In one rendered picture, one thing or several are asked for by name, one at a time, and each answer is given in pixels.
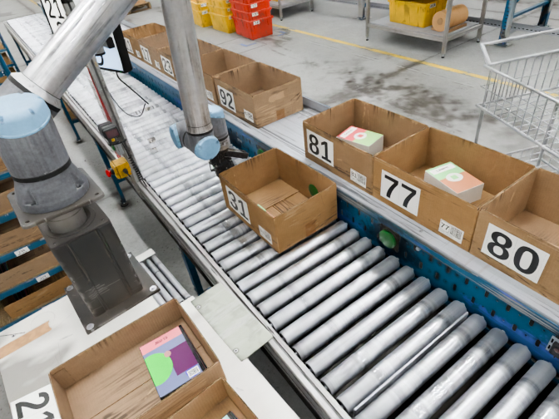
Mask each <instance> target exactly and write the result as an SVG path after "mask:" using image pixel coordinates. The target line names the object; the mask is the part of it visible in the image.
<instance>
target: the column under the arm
mask: <svg viewBox="0 0 559 419"><path fill-rule="evenodd" d="M82 208H83V209H84V211H85V213H86V216H87V220H86V222H85V223H84V224H83V225H82V226H81V227H79V228H78V229H75V230H73V231H71V232H68V233H65V234H55V233H53V232H52V231H51V230H50V228H49V226H48V224H47V222H45V223H42V224H40V225H38V228H39V229H40V231H41V233H42V236H43V238H44V239H45V240H46V242H47V245H48V247H49V249H50V250H51V251H52V253H53V255H54V256H55V258H56V259H57V261H58V263H59V264H60V265H61V266H62V269H63V270H64V272H65V273H66V275H67V277H68V278H69V279H70V280H71V282H72V284H71V285H69V286H67V287H65V288H64V290H65V292H66V294H67V296H68V298H69V300H70V302H71V304H72V306H73V308H74V310H75V311H76V313H77V316H78V317H79V319H80V321H81V323H82V326H83V327H84V329H85V331H86V333H87V335H89V334H90V333H93V332H94V331H96V330H97V329H98V328H100V327H102V326H104V325H105V324H107V323H109V322H110V321H111V320H113V319H115V318H117V317H118V316H120V315H122V314H123V313H125V312H126V311H128V310H129V309H131V308H133V307H135V306H136V305H137V304H139V303H141V302H143V301H144V300H146V299H148V298H149V297H150V296H152V295H154V294H155V293H157V292H159V291H161V289H160V288H159V287H158V285H157V284H156V283H155V281H154V280H153V279H152V278H151V276H150V275H149V274H148V273H147V272H146V271H145V269H144V268H143V267H142V265H141V264H140V263H139V261H138V260H137V259H136V257H135V256H134V255H133V254H132V252H130V253H128V254H127V253H126V251H125V249H124V247H123V245H122V243H121V241H120V239H119V237H118V235H117V233H116V231H115V229H114V227H113V225H112V223H111V221H110V219H109V218H108V217H107V215H106V214H105V213H104V211H103V210H102V209H101V208H100V206H99V205H98V204H97V203H96V201H95V202H93V203H90V204H89V205H85V206H83V207H82Z"/></svg>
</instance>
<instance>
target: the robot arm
mask: <svg viewBox="0 0 559 419"><path fill-rule="evenodd" d="M137 1H138V0H81V1H80V2H79V3H78V4H77V5H76V6H75V7H74V9H73V10H72V11H71V13H70V14H69V15H68V16H67V18H66V19H65V20H64V22H63V23H62V24H61V26H60V27H59V28H58V29H57V30H56V31H55V32H54V34H53V35H52V36H51V38H50V39H49V40H48V41H47V43H46V44H45V45H44V47H43V48H42V49H41V51H40V52H39V53H38V54H37V55H36V56H35V57H34V59H33V60H32V61H31V63H30V64H29V65H28V66H27V68H26V69H25V70H24V71H23V72H13V73H11V74H10V75H9V76H8V78H7V79H6V80H5V82H4V83H3V84H2V85H1V86H0V156H1V158H2V161H3V163H4V165H5V166H6V167H7V170H8V172H9V173H10V175H11V177H12V179H13V181H14V192H15V200H16V203H17V205H18V207H19V209H20V210H21V211H23V212H26V213H29V214H43V213H48V212H53V211H55V210H59V209H62V208H65V207H67V206H68V205H71V204H73V203H75V202H76V201H78V200H79V199H80V198H81V197H82V196H83V195H84V194H85V193H86V192H87V191H88V189H89V183H88V180H87V178H86V176H85V175H84V174H83V173H82V172H81V171H80V170H79V169H78V168H77V167H76V166H75V165H74V164H73V163H72V161H71V159H70V157H69V154H68V153H67V149H66V147H65V146H64V143H63V141H62V138H61V136H60V134H59V132H58V129H57V127H56V124H55V122H54V120H53V118H54V117H55V116H56V115H57V113H58V112H59V111H60V110H61V109H62V104H61V101H60V99H61V97H62V95H63V94H64V93H65V91H66V90H67V89H68V87H69V86H70V85H71V84H72V83H73V82H74V81H75V79H76V78H77V76H78V75H79V74H80V73H81V71H82V70H83V69H84V67H85V66H86V65H87V63H88V62H89V61H90V60H91V59H92V58H93V57H94V55H95V54H96V53H97V51H98V50H99V49H100V48H101V46H102V45H103V44H104V42H105V41H106V40H107V38H108V37H109V36H110V35H111V34H112V33H113V32H114V30H115V29H116V28H117V26H118V25H119V24H120V23H121V21H122V20H123V19H124V17H125V16H126V15H127V13H128V12H129V11H130V10H131V9H132V8H133V6H134V5H135V4H136V2H137ZM160 2H161V10H162V13H163V18H164V22H165V26H166V33H167V37H168V42H169V46H170V49H171V57H172V61H173V65H174V69H175V74H176V80H177V85H178V89H179V93H180V97H181V104H182V109H183V113H184V117H185V119H184V120H183V121H180V122H177V123H175V124H173V125H171V126H170V128H169V131H170V134H171V139H172V140H173V142H174V144H175V146H176V147H177V148H178V149H180V148H182V147H185V148H186V149H188V150H190V151H191V152H192V153H193V154H195V156H196V157H198V158H200V159H202V160H210V161H209V165H213V169H211V167H210V171H211V172H213V171H215V173H216V176H217V177H218V178H220V177H219V173H220V172H222V171H224V170H228V169H229V168H231V167H233V166H235V165H234V162H233V161H232V158H231V157H236V158H241V159H247V158H248V154H249V153H247V152H246V150H237V149H231V148H229V146H230V138H229V134H228V130H227V126H226V122H225V115H224V112H223V109H222V108H221V107H220V106H208V101H207V95H206V90H205V81H204V76H203V71H202V65H201V61H200V52H199V47H198V41H197V36H196V31H195V22H194V17H193V12H192V7H191V2H190V0H160Z"/></svg>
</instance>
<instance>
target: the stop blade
mask: <svg viewBox="0 0 559 419"><path fill-rule="evenodd" d="M467 316H468V312H465V314H464V315H463V316H461V317H460V318H459V319H458V320H457V321H455V322H454V323H453V324H452V325H451V326H449V327H448V328H447V329H446V330H445V331H444V332H442V333H441V334H440V335H439V336H438V337H436V338H435V339H434V340H433V341H432V342H431V343H429V345H427V346H426V347H425V348H424V349H423V350H422V351H421V352H419V353H418V354H417V355H416V356H415V357H414V358H412V359H411V360H410V361H409V362H408V363H406V364H405V365H404V366H403V367H402V368H401V369H399V370H398V371H397V372H396V373H395V374H393V375H392V376H391V377H390V378H389V379H388V380H387V381H386V382H385V383H384V384H383V385H381V386H380V387H379V388H378V389H377V390H375V391H374V392H373V393H372V394H371V395H369V396H368V397H367V398H366V399H365V400H364V401H362V402H361V403H360V404H359V405H358V406H356V407H355V408H354V416H355V417H356V416H357V415H358V414H359V413H360V412H361V411H362V410H363V409H364V408H365V407H366V406H367V405H369V404H370V403H371V402H372V401H373V400H374V399H376V398H377V397H378V396H379V395H380V394H381V393H383V392H384V391H385V390H386V389H387V388H388V387H390V386H391V385H392V384H393V383H394V382H395V381H397V380H398V379H399V378H400V377H401V376H402V375H403V374H404V373H405V372H406V371H407V370H408V369H410V368H411V367H412V366H413V365H414V364H415V363H417V362H418V361H419V360H420V359H421V358H422V357H424V356H425V355H426V354H427V353H428V352H430V351H431V350H432V349H433V348H434V347H435V346H437V345H438V344H439V343H440V342H441V341H442V340H443V339H444V338H445V337H446V336H447V335H448V334H450V333H451V332H452V331H453V330H454V329H455V328H457V327H458V326H459V325H460V324H461V323H463V322H464V321H465V320H466V319H467Z"/></svg>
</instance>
